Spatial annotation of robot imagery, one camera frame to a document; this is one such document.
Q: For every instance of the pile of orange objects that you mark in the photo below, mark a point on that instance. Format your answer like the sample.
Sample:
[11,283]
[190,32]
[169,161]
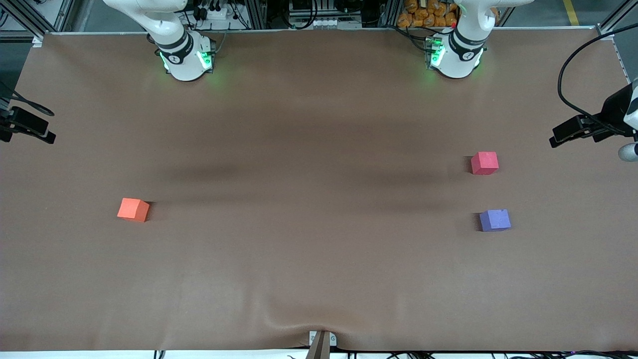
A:
[423,12]

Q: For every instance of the white power strip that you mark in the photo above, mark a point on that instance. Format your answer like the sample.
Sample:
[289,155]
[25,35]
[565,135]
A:
[219,14]

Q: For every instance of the red foam block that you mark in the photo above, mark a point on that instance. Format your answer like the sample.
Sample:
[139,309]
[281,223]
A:
[484,163]

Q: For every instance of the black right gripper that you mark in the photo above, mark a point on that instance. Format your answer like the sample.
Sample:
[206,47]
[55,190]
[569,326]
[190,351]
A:
[21,121]

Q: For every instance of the metal clamp bracket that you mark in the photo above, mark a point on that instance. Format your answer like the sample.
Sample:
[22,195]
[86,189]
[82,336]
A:
[313,339]

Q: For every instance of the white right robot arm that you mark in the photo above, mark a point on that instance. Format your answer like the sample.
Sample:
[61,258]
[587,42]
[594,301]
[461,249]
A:
[182,60]

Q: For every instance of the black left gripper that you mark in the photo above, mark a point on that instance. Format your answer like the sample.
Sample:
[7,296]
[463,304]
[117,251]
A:
[614,108]

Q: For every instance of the aluminium frame post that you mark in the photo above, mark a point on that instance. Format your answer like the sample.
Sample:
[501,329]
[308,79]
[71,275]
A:
[615,17]
[391,12]
[256,15]
[64,15]

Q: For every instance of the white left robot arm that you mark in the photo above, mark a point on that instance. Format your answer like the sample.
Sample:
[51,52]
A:
[461,60]

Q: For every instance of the brown table mat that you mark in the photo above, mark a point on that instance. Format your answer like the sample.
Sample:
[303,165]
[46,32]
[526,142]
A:
[319,259]

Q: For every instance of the purple foam block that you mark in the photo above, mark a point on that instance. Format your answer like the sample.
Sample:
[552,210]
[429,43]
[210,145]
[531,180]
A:
[495,220]

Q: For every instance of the black electronics box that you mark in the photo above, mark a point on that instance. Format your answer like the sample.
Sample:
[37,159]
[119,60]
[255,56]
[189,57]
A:
[301,6]

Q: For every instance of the orange foam block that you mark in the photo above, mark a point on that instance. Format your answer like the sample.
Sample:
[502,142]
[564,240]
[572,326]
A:
[133,210]

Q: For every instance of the white corner bracket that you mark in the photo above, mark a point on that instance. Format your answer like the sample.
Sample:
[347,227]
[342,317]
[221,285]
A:
[38,41]
[605,33]

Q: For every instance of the white terminal block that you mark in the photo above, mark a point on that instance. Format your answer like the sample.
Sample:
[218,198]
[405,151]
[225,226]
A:
[329,23]

